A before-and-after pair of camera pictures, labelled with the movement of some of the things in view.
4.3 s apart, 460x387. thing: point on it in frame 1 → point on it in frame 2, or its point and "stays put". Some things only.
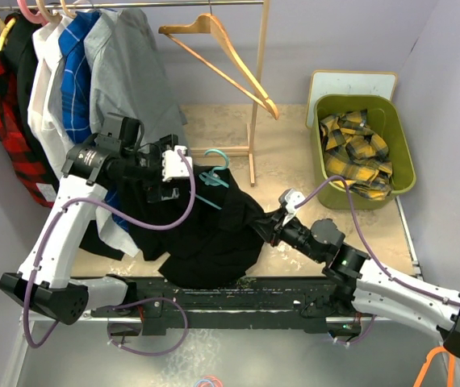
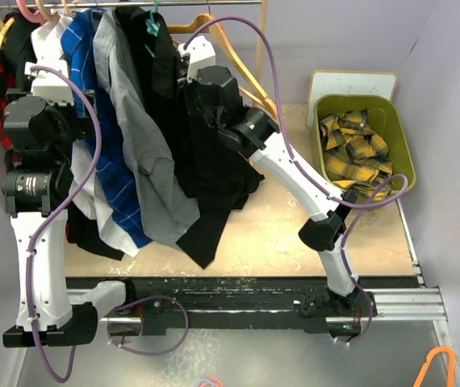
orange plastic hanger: (451, 364) stays put
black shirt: (216, 247) → (220, 175)
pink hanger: (30, 16) stays put
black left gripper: (153, 188) → (82, 125)
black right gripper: (269, 226) → (189, 87)
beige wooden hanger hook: (47, 16) stays put
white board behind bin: (329, 82) stays put
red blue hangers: (210, 380) stays put
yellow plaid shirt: (355, 152) stays put
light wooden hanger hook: (71, 13) stays put
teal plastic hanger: (208, 179) → (153, 25)
